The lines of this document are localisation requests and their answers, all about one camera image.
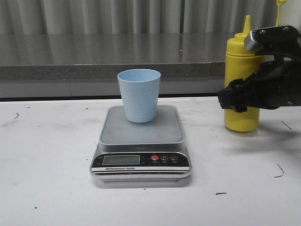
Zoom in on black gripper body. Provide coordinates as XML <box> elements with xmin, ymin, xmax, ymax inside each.
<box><xmin>253</xmin><ymin>58</ymin><xmax>301</xmax><ymax>110</ymax></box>

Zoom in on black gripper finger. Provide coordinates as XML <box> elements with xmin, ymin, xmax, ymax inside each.
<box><xmin>217</xmin><ymin>72</ymin><xmax>259</xmax><ymax>113</ymax></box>

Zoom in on yellow squeeze bottle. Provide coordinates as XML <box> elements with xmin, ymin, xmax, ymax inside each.
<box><xmin>223</xmin><ymin>0</ymin><xmax>288</xmax><ymax>132</ymax></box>

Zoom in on light blue plastic cup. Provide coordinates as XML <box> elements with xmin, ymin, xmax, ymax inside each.
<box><xmin>118</xmin><ymin>69</ymin><xmax>161</xmax><ymax>123</ymax></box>

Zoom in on silver electronic kitchen scale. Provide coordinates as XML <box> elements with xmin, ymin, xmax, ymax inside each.
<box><xmin>90</xmin><ymin>105</ymin><xmax>192</xmax><ymax>188</ymax></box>

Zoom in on grey steel counter shelf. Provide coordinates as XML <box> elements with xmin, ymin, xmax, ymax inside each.
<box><xmin>0</xmin><ymin>33</ymin><xmax>233</xmax><ymax>99</ymax></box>

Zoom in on silver wrist camera on gripper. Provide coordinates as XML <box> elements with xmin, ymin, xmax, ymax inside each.
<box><xmin>244</xmin><ymin>25</ymin><xmax>301</xmax><ymax>59</ymax></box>

